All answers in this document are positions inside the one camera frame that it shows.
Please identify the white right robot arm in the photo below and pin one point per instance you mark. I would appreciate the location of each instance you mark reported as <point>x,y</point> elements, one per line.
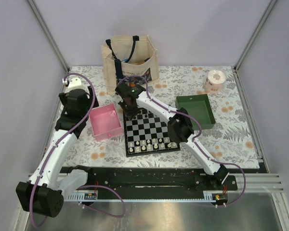
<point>179,126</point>

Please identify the black white chessboard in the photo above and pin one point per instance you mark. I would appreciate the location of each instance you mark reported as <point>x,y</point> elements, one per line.
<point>149,135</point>

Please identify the pink plastic box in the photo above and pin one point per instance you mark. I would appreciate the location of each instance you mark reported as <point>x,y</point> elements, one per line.
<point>105,122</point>

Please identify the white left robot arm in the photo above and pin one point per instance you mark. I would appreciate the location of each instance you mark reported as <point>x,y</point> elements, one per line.
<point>44,193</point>

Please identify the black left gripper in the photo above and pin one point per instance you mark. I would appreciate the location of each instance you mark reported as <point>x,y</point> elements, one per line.
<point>91,94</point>

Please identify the green plastic tray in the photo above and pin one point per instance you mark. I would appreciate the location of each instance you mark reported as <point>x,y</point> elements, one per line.
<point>197,106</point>

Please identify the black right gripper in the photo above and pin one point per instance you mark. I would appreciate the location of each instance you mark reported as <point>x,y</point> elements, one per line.
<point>129,115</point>

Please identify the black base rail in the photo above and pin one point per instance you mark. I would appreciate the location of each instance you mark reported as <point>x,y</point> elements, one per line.
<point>152,183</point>

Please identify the beige canvas tote bag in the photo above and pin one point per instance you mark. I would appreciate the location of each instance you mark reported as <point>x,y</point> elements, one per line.
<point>129,56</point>

